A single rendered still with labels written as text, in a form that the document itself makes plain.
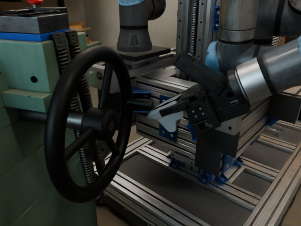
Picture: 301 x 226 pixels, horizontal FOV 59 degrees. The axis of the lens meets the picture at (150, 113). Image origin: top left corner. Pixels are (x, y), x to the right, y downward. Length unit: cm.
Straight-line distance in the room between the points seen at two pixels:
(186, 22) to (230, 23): 48
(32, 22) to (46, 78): 10
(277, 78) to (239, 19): 15
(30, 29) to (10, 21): 4
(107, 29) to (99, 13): 27
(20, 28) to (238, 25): 41
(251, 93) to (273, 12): 35
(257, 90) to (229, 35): 15
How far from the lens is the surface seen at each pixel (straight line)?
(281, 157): 165
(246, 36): 59
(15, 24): 53
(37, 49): 50
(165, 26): 388
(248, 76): 49
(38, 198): 71
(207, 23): 101
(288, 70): 49
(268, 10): 81
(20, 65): 53
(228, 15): 58
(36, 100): 51
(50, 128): 39
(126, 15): 109
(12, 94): 54
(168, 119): 56
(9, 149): 60
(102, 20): 440
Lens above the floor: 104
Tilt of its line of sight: 25 degrees down
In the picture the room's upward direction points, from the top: straight up
